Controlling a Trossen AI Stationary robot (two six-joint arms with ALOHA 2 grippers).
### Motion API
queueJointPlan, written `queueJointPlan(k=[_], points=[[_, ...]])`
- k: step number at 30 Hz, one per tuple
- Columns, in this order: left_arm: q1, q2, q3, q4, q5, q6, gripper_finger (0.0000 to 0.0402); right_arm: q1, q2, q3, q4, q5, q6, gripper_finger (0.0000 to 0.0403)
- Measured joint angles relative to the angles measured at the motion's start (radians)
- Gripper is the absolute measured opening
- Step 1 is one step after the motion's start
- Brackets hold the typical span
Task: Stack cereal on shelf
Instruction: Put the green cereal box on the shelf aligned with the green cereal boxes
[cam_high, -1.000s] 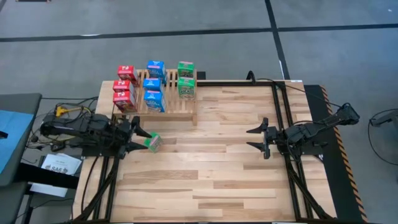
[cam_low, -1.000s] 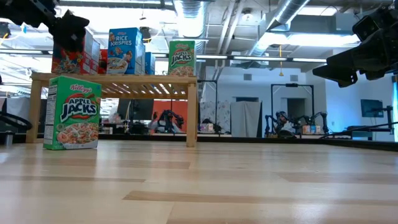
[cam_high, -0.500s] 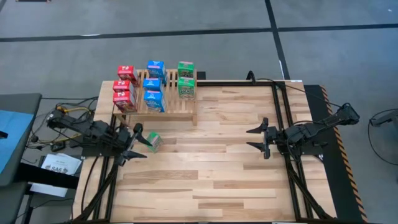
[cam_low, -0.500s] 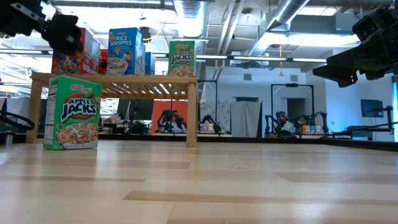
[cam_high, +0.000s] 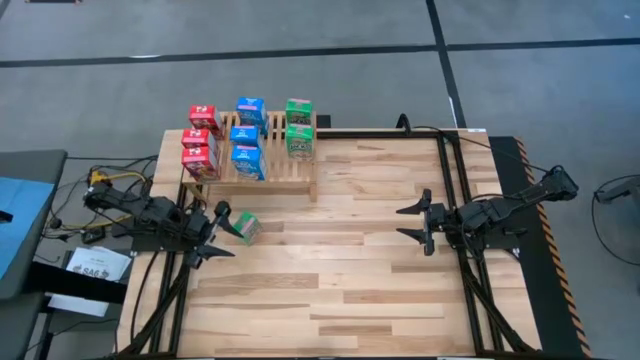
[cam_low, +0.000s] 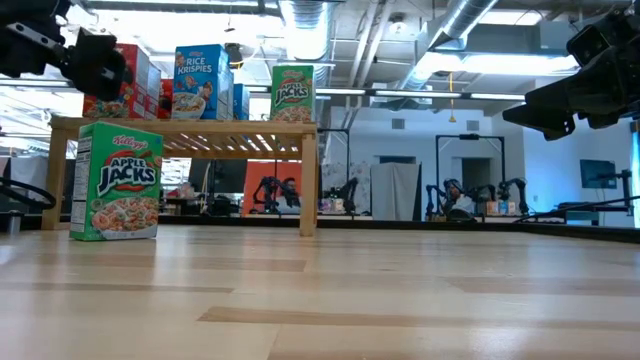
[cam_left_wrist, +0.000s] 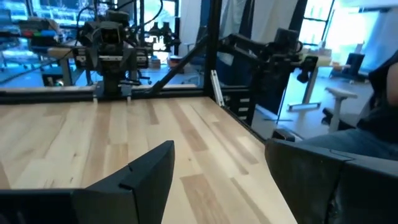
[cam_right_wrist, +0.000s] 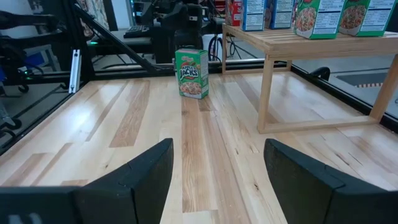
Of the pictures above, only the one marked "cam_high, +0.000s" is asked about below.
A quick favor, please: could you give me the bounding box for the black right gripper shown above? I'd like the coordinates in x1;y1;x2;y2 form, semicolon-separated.
395;187;457;257

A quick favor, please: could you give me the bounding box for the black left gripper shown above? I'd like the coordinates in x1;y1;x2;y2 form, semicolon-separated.
183;200;245;270

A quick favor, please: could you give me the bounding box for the green Apple Jacks cereal box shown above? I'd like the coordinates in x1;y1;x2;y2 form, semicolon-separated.
232;211;264;247
285;97;315;126
284;123;317;161

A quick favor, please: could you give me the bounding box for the blue Rice Krispies cereal box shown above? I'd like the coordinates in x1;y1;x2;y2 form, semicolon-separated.
235;96;270;137
229;124;265;150
230;144;269;182

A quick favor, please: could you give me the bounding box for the red Froot Loops cereal box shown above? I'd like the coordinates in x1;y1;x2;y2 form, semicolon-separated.
187;103;226;141
180;128;220;151
180;145;222;183

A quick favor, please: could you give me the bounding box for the slatted wooden shelf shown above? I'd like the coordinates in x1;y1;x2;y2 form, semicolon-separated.
181;110;320;204

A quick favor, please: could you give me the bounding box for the white printed paper sheet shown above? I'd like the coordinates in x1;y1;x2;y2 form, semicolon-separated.
64;245;132;282

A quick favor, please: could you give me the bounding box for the black power adapter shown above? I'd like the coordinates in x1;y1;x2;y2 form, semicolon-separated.
81;227;107;245

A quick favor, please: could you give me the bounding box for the dark grey desk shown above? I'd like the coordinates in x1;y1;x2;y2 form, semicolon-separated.
0;292;51;360
0;148;69;301

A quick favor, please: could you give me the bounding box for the blue flat pad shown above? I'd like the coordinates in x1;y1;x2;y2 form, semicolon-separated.
0;175;56;281

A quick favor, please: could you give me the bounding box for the black stand foot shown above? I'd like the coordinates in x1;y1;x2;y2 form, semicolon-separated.
594;174;640;205

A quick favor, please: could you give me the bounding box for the long black arm cable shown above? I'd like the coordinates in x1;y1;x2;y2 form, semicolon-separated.
413;124;557;175

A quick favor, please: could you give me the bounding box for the yellow cable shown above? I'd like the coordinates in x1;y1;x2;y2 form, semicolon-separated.
64;169;151;232

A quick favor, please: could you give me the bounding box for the thin black cable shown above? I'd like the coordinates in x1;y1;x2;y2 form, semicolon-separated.
66;154;160;174

